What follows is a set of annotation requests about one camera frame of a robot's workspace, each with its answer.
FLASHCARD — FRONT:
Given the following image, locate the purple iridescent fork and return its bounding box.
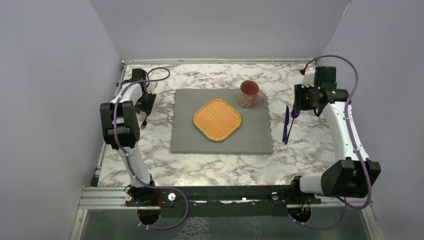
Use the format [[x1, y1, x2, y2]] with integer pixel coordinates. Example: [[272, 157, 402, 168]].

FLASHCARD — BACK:
[[139, 114, 149, 130]]

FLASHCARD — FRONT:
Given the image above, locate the pink patterned cup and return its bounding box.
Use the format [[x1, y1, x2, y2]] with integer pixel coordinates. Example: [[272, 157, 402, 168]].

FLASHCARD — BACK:
[[238, 80, 266, 108]]

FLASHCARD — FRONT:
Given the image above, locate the woven yellow wicker tray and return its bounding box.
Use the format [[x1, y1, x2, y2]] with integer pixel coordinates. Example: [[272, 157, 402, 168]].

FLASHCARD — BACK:
[[193, 99, 242, 142]]

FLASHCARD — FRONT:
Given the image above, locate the grey scalloped cloth placemat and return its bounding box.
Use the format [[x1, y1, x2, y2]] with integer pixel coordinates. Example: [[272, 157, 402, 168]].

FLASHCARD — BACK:
[[170, 89, 274, 155]]

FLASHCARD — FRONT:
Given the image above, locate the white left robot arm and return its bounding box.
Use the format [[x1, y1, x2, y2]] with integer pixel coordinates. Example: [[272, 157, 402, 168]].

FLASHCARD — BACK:
[[99, 68, 157, 206]]

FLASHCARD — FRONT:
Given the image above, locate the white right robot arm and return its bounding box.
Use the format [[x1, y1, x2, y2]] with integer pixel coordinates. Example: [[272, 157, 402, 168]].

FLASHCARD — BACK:
[[288, 66, 381, 204]]

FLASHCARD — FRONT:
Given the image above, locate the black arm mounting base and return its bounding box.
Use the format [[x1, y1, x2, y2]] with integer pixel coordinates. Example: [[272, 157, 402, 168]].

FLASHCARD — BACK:
[[124, 185, 321, 219]]

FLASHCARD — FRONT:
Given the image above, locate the purple iridescent spoon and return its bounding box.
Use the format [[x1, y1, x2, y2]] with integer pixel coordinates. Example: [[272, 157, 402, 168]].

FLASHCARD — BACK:
[[284, 109, 300, 145]]

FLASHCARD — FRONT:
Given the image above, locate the purple iridescent knife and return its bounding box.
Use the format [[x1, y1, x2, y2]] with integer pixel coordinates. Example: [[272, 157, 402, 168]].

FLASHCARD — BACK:
[[282, 105, 290, 143]]

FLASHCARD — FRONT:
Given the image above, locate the aluminium table frame rail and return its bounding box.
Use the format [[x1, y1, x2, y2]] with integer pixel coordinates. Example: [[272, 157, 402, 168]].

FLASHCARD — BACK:
[[70, 187, 137, 240]]

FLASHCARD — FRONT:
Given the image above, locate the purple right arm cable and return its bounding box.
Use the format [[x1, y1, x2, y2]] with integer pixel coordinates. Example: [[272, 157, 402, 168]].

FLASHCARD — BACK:
[[287, 54, 374, 230]]

